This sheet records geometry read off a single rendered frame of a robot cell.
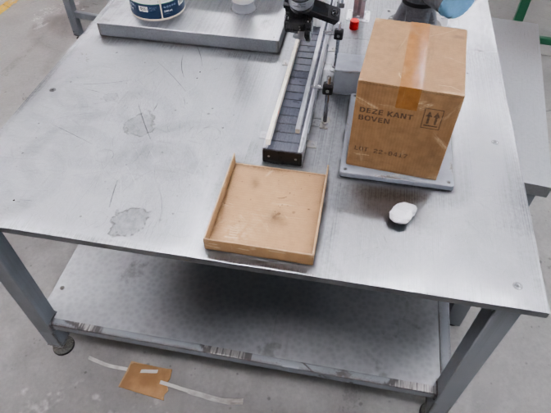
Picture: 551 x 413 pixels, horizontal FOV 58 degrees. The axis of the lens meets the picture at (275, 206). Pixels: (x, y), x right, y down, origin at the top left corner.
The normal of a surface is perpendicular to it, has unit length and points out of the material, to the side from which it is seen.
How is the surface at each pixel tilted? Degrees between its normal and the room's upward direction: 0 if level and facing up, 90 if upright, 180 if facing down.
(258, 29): 0
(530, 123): 0
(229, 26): 0
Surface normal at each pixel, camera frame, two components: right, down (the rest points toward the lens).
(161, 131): 0.00, -0.66
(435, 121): -0.26, 0.72
